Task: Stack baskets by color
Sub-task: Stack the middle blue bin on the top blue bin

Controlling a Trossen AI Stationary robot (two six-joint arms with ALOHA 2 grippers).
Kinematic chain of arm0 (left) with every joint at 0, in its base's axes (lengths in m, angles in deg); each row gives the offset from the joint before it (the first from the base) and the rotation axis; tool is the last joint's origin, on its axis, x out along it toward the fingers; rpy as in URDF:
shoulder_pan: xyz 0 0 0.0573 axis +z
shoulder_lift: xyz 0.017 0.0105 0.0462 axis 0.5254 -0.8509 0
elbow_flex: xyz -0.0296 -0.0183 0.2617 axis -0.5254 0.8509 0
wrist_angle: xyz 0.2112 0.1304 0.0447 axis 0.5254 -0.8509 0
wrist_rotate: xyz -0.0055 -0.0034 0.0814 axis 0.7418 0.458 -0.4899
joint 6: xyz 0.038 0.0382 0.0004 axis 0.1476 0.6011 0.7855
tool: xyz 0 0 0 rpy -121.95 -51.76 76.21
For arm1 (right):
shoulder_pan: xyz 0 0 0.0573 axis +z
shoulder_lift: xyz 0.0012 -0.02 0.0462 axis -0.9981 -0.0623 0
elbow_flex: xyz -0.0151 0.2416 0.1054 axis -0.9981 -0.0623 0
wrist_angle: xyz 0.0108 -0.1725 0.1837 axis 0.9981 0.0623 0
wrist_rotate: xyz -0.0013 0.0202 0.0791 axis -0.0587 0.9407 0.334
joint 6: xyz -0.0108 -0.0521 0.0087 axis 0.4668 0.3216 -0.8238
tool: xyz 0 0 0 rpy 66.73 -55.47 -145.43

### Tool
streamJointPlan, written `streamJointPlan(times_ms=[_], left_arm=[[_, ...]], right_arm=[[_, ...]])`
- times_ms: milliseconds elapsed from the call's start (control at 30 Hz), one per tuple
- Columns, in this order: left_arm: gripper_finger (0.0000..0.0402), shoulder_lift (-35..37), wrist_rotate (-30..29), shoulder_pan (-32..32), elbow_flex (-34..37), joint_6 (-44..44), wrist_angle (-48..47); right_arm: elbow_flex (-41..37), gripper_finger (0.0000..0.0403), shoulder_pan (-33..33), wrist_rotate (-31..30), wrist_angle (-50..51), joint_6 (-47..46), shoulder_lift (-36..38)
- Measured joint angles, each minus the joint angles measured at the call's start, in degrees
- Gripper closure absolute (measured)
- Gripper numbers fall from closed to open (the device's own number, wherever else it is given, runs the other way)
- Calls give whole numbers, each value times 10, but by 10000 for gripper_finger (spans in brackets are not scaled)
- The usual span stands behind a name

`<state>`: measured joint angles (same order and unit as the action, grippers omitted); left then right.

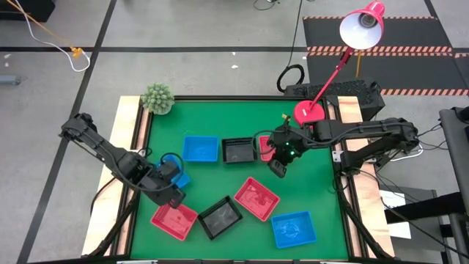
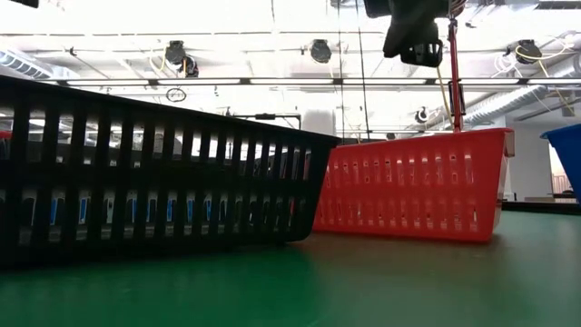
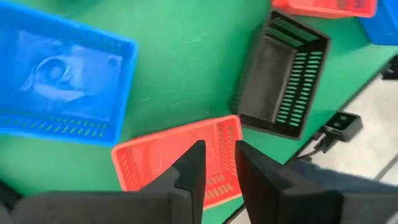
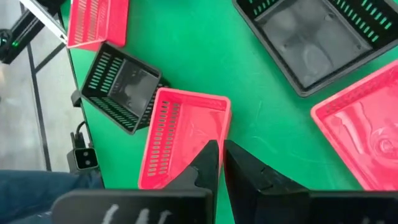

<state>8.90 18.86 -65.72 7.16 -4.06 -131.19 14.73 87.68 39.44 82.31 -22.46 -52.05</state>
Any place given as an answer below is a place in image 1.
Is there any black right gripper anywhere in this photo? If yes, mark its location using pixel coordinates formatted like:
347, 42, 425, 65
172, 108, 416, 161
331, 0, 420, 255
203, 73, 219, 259
268, 125, 312, 179

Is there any green artificial potted plant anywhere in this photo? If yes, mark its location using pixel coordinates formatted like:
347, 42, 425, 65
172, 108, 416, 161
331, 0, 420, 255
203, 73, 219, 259
140, 82, 176, 116

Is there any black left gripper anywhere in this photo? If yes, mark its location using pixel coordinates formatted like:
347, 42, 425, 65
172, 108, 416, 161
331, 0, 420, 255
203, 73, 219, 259
143, 172, 187, 209

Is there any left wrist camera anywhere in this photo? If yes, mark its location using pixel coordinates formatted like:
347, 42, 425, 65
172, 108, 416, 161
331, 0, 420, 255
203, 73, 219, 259
159, 161, 182, 182

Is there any black perforated computer case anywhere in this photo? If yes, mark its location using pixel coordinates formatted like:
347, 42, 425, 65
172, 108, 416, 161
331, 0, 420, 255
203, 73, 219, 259
284, 77, 386, 122

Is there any black plastic slotted basket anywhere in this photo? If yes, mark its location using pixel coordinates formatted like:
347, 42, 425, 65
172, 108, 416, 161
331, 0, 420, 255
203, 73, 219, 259
221, 136, 259, 164
196, 195, 244, 241

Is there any red plastic slotted basket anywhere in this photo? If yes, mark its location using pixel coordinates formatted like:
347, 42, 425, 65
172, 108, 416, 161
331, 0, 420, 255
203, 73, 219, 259
233, 176, 281, 223
149, 202, 199, 242
258, 134, 276, 163

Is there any black coiled floor cable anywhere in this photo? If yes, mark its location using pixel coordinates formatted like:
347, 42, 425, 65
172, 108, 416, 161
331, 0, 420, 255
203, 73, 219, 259
276, 0, 306, 93

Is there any black table cable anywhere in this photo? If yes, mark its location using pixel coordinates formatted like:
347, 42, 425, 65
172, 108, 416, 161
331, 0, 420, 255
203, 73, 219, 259
89, 175, 128, 217

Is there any black hazard-striped floor mat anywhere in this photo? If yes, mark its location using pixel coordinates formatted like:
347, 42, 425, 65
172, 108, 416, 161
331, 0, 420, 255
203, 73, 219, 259
306, 51, 469, 97
302, 15, 454, 52

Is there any black stand base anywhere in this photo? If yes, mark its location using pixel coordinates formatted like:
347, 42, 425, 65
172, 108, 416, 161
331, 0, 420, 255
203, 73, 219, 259
384, 188, 469, 264

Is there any black camera cable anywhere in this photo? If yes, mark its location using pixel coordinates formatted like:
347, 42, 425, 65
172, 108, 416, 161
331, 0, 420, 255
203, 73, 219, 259
160, 152, 185, 175

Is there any wooden side board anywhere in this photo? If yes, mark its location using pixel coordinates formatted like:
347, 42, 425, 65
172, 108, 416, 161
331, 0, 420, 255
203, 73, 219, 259
81, 95, 143, 257
336, 95, 396, 258

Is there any black aluminium table frame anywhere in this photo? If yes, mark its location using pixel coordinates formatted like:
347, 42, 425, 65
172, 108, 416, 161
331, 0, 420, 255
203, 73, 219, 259
86, 94, 391, 264

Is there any white floor cable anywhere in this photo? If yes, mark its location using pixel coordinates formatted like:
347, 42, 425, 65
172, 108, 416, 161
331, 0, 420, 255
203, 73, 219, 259
14, 0, 92, 73

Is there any red desk lamp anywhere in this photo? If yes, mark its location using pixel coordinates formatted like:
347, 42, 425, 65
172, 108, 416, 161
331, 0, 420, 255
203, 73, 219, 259
292, 1, 386, 129

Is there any white paper sheet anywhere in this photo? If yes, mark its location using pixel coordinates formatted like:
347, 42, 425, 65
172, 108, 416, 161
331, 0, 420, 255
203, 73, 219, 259
379, 189, 413, 240

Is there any blue plastic slotted basket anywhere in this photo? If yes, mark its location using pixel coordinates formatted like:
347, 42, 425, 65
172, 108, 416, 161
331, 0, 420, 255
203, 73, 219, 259
156, 153, 192, 189
270, 210, 318, 249
182, 135, 220, 163

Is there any orange floor cable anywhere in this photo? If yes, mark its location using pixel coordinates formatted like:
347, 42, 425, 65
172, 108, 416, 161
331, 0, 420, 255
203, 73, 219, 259
5, 0, 84, 59

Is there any grey metal floor bracket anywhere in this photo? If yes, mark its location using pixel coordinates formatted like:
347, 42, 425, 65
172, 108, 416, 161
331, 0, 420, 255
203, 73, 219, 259
0, 75, 22, 87

